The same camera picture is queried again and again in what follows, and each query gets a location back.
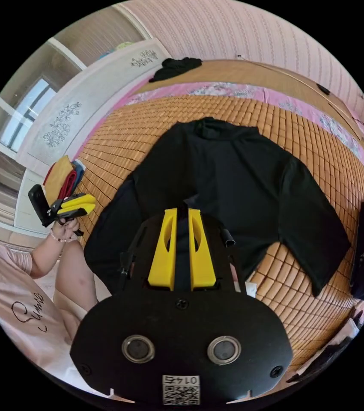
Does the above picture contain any white headboard with flower print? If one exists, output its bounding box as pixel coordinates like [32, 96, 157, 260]
[14, 38, 171, 232]

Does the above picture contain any black short sleeve shirt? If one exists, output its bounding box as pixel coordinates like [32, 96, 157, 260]
[84, 116, 352, 298]

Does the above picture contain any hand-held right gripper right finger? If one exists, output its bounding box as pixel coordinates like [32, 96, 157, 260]
[188, 208, 217, 290]

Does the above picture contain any window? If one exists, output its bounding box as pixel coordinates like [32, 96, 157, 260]
[0, 76, 58, 153]

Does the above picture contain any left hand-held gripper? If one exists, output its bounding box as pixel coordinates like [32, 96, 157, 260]
[42, 193, 96, 237]

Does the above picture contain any person's left hand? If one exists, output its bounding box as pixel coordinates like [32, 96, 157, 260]
[52, 217, 80, 242]

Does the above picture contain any black and white garment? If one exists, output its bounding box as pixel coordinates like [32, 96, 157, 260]
[287, 316, 362, 383]

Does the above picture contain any person's body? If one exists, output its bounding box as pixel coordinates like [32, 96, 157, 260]
[0, 154, 116, 400]

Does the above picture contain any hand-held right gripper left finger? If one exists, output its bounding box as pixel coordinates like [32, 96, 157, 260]
[147, 208, 178, 292]

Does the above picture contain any person's left forearm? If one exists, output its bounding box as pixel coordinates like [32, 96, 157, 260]
[30, 229, 71, 279]

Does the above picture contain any bunched black garment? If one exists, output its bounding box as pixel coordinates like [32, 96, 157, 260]
[149, 57, 203, 83]

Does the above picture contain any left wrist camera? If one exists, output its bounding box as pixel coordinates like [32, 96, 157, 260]
[28, 184, 53, 228]

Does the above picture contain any colourful pile of clothes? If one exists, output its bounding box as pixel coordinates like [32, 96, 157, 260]
[43, 155, 87, 202]

